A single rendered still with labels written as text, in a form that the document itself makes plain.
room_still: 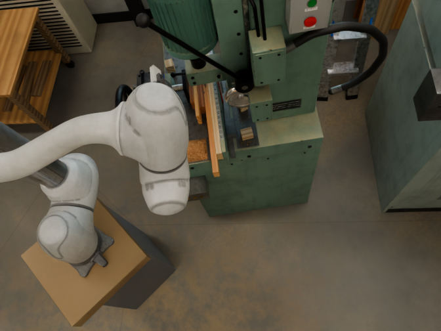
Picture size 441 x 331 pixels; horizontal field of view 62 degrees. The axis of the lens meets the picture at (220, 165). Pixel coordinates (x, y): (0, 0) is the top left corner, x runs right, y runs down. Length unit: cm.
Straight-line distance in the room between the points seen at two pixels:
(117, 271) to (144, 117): 100
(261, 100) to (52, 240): 82
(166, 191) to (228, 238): 142
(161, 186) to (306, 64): 68
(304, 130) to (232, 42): 49
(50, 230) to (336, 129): 171
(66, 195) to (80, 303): 43
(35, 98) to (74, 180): 147
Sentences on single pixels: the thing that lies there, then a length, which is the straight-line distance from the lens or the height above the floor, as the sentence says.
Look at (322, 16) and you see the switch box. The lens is 101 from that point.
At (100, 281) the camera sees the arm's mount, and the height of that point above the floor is 67.
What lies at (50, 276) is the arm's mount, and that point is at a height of 68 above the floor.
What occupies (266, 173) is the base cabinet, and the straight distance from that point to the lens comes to 167.
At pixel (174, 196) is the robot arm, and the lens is 75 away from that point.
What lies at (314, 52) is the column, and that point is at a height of 116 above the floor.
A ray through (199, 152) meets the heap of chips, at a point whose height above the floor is 92.
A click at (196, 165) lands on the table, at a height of 89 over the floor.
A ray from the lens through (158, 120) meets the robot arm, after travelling 63.
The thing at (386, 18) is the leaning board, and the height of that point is 14.
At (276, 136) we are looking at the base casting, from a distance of 145.
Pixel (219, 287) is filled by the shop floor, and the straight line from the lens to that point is 211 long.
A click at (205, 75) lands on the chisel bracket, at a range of 132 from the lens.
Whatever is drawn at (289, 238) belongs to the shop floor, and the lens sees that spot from 213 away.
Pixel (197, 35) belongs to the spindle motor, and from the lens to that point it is 111.
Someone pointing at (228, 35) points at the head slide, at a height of 125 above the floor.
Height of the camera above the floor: 208
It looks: 65 degrees down
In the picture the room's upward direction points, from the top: 19 degrees counter-clockwise
